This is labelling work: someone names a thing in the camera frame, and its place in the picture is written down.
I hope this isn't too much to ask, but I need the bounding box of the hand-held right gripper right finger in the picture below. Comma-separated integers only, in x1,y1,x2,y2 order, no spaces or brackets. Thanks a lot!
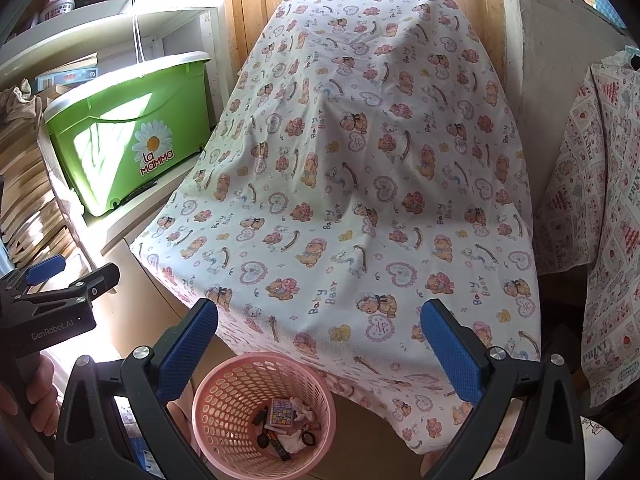
420,298,586,480

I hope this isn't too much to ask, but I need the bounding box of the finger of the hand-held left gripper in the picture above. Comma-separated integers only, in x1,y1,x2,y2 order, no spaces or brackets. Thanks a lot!
10,262,121,312
20,254,69,287

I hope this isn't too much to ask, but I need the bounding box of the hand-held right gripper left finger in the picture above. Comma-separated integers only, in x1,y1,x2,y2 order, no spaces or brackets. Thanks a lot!
54,298,219,480

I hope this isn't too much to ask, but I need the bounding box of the pink plastic mesh basket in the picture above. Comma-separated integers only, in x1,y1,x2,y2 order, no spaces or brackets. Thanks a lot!
191,351,337,479

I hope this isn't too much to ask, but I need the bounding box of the purple checked tissue packet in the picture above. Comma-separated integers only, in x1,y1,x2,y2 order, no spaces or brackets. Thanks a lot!
264,397,297,429

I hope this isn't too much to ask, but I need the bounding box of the long black wrapper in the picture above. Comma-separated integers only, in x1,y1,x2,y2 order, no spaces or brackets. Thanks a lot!
267,430,292,462

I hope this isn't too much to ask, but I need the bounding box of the white tissue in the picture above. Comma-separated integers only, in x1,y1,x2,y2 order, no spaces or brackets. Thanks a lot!
277,430,309,456

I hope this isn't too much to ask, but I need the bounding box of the person's left hand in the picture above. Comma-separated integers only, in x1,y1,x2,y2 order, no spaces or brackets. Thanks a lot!
0,351,57,437

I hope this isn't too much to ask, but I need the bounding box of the green plastic storage box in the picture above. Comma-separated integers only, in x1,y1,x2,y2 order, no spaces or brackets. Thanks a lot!
42,51,212,219

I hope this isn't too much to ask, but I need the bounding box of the beige crumpled cloth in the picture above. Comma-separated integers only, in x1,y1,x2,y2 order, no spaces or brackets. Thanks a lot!
0,85,46,126

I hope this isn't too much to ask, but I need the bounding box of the red print tablecloth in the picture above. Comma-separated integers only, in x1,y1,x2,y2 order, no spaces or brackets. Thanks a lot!
532,62,640,409

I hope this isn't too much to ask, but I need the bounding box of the bear print cloth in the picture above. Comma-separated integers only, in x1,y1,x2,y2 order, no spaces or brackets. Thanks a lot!
130,0,544,456

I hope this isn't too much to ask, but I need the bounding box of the white shelf unit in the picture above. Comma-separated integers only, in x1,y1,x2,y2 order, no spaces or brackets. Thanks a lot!
0,0,227,257

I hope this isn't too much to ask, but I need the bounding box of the white jar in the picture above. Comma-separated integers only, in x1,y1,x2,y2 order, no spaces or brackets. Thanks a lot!
42,0,76,24

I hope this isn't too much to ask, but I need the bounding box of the white cabinet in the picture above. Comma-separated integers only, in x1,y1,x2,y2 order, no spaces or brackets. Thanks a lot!
502,0,632,212

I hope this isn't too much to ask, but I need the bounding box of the wooden door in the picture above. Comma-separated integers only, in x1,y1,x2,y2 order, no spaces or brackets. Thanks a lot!
222,0,507,92

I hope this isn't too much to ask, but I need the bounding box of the blue dotted cushion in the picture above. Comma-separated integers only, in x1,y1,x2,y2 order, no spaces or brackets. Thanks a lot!
592,0,629,31

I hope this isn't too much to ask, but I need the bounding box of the white hanging cord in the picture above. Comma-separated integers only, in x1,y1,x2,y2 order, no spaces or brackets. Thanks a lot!
132,12,146,64

